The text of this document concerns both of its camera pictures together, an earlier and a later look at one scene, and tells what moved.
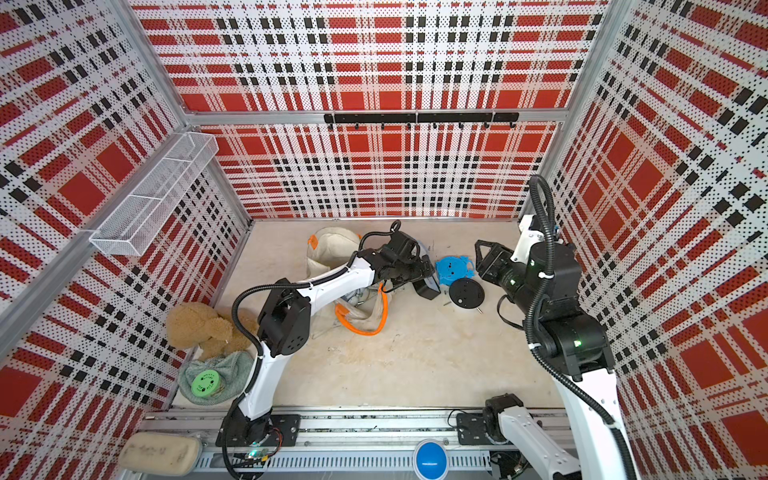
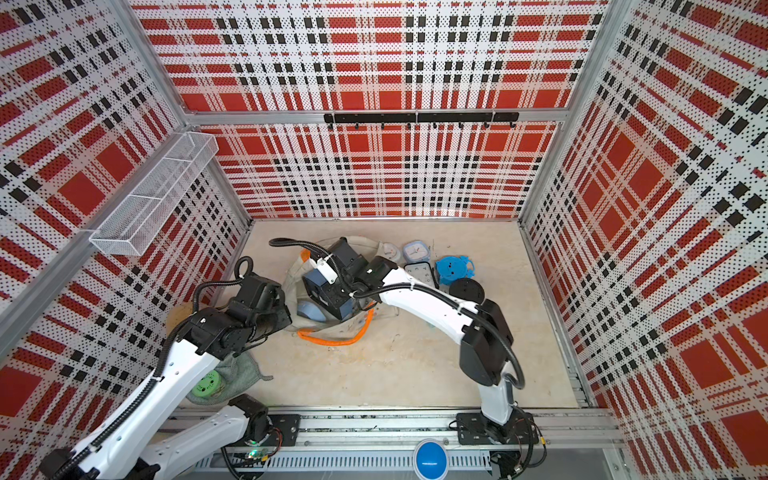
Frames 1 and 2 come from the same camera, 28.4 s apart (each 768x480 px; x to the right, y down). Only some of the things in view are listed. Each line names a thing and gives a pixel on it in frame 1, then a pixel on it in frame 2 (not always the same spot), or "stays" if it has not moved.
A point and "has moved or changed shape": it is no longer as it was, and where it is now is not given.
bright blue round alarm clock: x=452 y=268 stays
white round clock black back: x=466 y=294 stays
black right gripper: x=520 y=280 to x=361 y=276
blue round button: x=430 y=459 stays
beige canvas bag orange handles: x=365 y=310 has moved or changed shape
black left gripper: x=418 y=272 to x=279 y=309
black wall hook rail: x=485 y=118 stays
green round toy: x=206 y=383 stays
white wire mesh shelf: x=135 y=223 stays
